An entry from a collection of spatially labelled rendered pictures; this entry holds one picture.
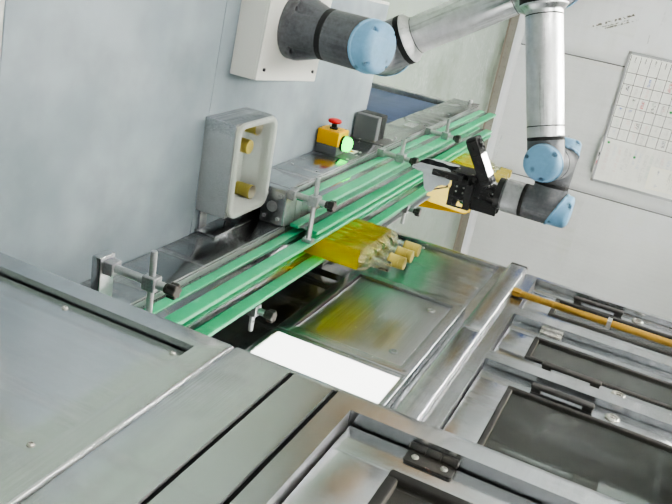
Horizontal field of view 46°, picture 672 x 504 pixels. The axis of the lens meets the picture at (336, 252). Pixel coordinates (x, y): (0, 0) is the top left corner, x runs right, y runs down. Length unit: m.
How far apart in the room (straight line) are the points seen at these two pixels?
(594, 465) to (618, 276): 6.34
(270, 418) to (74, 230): 0.71
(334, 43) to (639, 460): 1.12
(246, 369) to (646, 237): 7.06
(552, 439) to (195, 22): 1.16
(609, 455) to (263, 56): 1.15
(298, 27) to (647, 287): 6.57
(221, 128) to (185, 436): 1.00
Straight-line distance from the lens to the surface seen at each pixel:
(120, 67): 1.54
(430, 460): 0.98
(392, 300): 2.15
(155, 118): 1.65
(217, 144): 1.80
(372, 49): 1.77
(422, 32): 1.88
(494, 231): 8.18
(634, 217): 7.92
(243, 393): 1.00
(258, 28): 1.82
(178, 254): 1.76
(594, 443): 1.88
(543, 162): 1.64
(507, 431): 1.81
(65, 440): 0.91
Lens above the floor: 1.69
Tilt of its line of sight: 20 degrees down
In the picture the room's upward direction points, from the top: 109 degrees clockwise
